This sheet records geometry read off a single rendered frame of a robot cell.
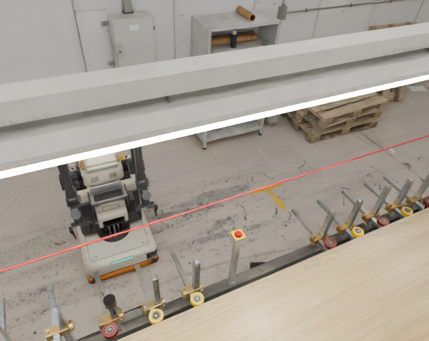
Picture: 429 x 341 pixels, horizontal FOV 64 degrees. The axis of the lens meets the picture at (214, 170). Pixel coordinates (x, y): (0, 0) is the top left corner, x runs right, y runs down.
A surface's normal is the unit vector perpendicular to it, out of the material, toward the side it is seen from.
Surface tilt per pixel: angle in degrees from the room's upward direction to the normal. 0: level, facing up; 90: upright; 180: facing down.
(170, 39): 90
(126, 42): 90
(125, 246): 0
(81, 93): 90
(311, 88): 61
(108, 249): 0
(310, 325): 0
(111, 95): 90
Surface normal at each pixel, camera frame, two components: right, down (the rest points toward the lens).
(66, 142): 0.40, 0.18
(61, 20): 0.43, 0.62
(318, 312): 0.05, -0.75
